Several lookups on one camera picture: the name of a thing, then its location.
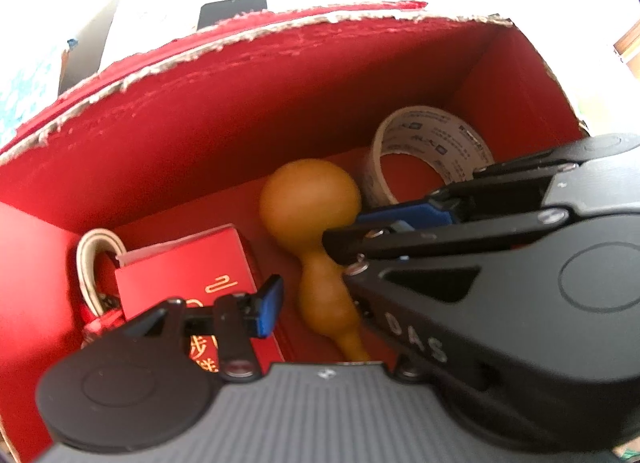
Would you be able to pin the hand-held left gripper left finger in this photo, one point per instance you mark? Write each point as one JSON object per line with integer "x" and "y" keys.
{"x": 269, "y": 308}

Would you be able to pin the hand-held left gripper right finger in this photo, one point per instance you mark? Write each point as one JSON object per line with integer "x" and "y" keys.
{"x": 411, "y": 370}

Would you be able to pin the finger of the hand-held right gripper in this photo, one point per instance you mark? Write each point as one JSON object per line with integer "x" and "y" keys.
{"x": 405, "y": 213}
{"x": 415, "y": 288}

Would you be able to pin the red booklet with gold print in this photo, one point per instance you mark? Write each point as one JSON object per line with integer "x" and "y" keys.
{"x": 200, "y": 268}

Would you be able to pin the printed white tape roll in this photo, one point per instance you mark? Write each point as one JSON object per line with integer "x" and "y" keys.
{"x": 450, "y": 133}

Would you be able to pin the brown gourd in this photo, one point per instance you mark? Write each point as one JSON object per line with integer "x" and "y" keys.
{"x": 310, "y": 203}

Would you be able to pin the red cardboard box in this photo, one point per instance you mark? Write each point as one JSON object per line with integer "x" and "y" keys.
{"x": 225, "y": 133}

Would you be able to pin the beige roll with red ribbon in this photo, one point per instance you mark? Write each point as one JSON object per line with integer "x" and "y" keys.
{"x": 87, "y": 263}

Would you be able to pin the black phone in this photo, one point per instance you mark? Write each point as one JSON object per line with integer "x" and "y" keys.
{"x": 230, "y": 13}

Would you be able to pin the brown wooden furniture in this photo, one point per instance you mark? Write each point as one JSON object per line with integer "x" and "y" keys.
{"x": 629, "y": 45}

